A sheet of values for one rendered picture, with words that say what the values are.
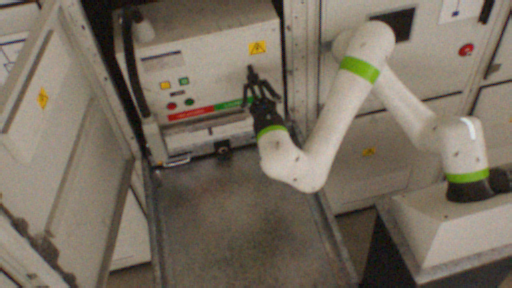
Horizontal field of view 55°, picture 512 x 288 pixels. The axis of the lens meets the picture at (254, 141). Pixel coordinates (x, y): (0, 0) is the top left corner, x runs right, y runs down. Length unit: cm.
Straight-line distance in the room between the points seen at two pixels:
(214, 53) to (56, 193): 60
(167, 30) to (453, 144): 92
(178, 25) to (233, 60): 20
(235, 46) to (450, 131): 69
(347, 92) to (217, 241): 65
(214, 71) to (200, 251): 59
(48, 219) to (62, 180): 12
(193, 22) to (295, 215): 71
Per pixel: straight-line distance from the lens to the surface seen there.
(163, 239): 170
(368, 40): 144
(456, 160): 159
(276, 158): 128
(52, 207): 140
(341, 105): 141
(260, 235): 165
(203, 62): 154
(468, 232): 163
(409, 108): 168
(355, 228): 264
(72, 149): 150
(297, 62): 171
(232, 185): 177
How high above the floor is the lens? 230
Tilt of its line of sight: 51 degrees down
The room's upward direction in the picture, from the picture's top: 7 degrees counter-clockwise
